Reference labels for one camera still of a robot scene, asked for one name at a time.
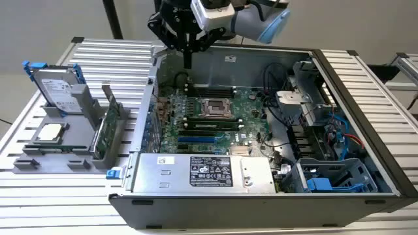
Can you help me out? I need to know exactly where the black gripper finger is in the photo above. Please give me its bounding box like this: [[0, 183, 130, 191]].
[[147, 15, 188, 69], [187, 27, 227, 69]]

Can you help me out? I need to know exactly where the green graphics card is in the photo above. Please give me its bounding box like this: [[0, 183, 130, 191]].
[[89, 84, 122, 160]]

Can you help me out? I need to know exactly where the black stand pole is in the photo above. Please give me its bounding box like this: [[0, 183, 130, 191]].
[[103, 0, 124, 40]]

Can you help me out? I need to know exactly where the CPU socket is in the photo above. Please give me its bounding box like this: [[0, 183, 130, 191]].
[[194, 96, 238, 120]]

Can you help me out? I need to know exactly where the green motherboard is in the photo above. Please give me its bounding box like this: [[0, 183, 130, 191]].
[[156, 85, 272, 157]]

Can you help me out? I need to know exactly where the silver metal drive cage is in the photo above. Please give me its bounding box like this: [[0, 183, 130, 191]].
[[275, 60, 338, 127]]

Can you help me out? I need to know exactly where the green RAM stick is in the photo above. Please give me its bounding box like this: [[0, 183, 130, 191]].
[[25, 144, 89, 151], [186, 121, 239, 130]]

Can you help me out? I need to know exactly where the black expansion slot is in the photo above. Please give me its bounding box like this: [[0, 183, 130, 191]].
[[179, 129, 226, 137]]

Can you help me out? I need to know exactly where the hard disk in blue carrier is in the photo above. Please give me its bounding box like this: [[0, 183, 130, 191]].
[[21, 62, 87, 116]]

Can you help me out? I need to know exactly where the blue expansion slot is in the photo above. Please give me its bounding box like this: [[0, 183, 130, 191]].
[[178, 136, 219, 145]]

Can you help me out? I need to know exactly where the silver chipset heatsink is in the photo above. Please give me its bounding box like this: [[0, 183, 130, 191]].
[[230, 145, 251, 156]]

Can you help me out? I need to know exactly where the silver CPU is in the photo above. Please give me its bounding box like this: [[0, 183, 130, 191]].
[[35, 123, 65, 142]]

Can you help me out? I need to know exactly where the blue case latch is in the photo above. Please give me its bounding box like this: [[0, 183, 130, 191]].
[[105, 165, 127, 180]]

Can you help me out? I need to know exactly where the silver power supply unit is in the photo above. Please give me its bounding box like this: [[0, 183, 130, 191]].
[[130, 153, 278, 194]]

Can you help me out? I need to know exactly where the neighbouring metal slat table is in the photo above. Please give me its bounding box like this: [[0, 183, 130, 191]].
[[383, 52, 418, 92]]

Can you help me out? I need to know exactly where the grey disk bay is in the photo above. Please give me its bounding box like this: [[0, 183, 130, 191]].
[[279, 157, 381, 194]]

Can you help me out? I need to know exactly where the grey parts rack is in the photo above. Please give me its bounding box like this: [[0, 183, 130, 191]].
[[12, 84, 132, 175]]

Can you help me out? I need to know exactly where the blue disk bay latch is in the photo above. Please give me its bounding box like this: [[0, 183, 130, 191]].
[[306, 178, 334, 193]]

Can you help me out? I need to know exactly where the open grey PC case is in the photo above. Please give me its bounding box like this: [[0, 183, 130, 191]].
[[107, 40, 418, 230]]

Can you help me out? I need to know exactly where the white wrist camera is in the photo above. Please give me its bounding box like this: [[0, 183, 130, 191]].
[[190, 0, 236, 30]]

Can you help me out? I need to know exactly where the short black wire loop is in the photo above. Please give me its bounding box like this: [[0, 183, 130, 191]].
[[174, 71, 191, 87]]

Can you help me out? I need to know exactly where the long black wire loop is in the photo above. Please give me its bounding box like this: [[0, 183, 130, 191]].
[[263, 62, 288, 96]]

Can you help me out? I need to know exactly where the blue wire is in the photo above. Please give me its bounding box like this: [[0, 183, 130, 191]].
[[326, 111, 353, 161]]

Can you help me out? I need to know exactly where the red wire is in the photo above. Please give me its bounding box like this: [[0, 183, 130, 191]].
[[346, 133, 365, 149]]

